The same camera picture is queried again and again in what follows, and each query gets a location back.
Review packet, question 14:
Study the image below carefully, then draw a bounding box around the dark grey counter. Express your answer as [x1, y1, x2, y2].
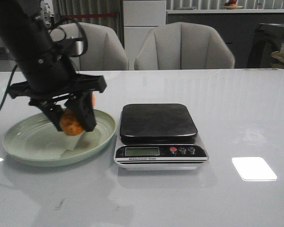
[166, 9, 284, 68]

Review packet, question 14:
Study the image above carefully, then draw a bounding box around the grey armchair right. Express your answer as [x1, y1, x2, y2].
[134, 22, 235, 70]

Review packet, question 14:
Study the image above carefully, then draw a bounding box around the light green plate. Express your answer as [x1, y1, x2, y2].
[2, 110, 117, 167]

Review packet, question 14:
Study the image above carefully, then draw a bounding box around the white cabinet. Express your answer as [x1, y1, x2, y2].
[123, 0, 167, 70]

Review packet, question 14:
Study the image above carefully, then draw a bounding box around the grey armchair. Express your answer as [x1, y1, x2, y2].
[134, 22, 235, 70]
[70, 22, 129, 71]

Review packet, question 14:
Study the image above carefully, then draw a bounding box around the fruit bowl on counter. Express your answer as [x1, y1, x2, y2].
[222, 0, 243, 9]

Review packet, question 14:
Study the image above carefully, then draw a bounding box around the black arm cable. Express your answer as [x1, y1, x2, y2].
[0, 18, 89, 125]

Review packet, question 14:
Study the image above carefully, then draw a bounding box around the orange corn cob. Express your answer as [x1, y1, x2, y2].
[60, 94, 95, 136]

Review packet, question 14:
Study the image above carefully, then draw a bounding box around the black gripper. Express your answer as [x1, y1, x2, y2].
[8, 52, 107, 131]

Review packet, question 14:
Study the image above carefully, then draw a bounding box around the grey armchair left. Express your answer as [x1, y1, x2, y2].
[70, 22, 129, 71]

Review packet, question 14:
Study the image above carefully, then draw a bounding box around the black silver kitchen scale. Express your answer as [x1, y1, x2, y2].
[114, 104, 209, 171]

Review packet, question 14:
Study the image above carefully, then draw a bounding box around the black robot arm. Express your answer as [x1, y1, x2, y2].
[0, 0, 107, 131]

